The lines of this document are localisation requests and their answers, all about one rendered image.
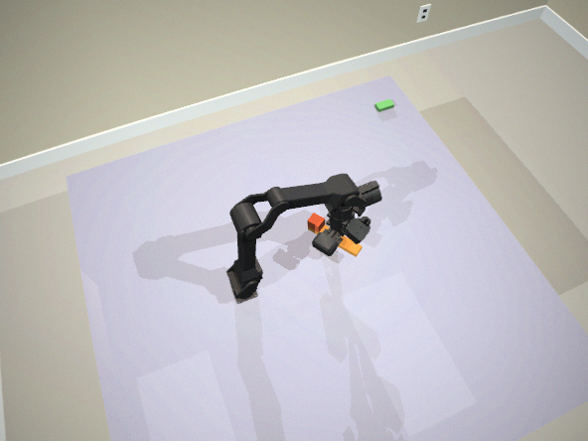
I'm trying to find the small green block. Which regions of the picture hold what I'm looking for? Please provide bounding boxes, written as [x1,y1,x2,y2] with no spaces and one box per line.
[374,99,394,112]

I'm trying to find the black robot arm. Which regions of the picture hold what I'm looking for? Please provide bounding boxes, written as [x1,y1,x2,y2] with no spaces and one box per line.
[226,173,382,304]

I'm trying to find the orange bar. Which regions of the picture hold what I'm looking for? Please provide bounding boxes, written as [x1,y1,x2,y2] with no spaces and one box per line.
[307,213,363,257]

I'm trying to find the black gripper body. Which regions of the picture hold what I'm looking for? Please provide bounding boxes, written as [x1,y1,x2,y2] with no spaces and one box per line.
[312,207,366,256]

